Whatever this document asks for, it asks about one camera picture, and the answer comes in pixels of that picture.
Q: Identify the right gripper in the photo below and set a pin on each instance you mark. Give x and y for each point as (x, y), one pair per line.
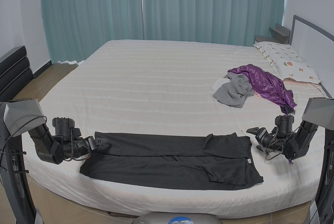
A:
(266, 139)

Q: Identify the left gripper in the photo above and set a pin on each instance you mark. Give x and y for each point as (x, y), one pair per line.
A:
(87, 144)

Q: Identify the black T-shirt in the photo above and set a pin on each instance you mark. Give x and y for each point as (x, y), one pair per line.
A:
(161, 163)

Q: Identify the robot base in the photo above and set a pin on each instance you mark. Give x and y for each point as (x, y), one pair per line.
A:
(156, 219)

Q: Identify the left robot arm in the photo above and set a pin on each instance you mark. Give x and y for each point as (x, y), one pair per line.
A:
(23, 116)

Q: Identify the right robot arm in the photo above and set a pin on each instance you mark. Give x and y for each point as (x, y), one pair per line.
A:
(318, 113)

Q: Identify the bed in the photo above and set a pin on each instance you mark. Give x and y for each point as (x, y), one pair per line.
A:
(143, 82)

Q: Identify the pink garment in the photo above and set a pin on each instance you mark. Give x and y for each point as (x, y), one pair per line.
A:
(257, 94)

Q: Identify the grey garment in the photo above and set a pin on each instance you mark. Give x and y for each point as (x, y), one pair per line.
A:
(232, 93)

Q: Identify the purple satin garment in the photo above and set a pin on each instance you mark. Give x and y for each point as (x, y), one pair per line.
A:
(266, 82)

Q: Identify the white garment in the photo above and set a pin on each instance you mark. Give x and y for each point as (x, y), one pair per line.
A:
(219, 84)

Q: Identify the white printed pillow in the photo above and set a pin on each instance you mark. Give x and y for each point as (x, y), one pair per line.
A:
(287, 61)

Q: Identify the grey bedside table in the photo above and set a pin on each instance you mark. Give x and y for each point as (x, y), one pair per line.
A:
(279, 32)

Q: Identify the black chest of drawers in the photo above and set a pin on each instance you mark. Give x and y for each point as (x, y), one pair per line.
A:
(13, 71)

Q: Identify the blue-green curtain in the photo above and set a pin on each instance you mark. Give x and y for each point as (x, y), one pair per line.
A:
(91, 9)
(216, 1)

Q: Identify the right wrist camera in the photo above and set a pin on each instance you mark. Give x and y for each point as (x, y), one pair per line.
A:
(274, 130)

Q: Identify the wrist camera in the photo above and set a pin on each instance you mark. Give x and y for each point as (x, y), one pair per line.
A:
(76, 133)
(274, 130)

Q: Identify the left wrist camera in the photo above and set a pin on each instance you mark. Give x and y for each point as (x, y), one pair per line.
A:
(76, 133)

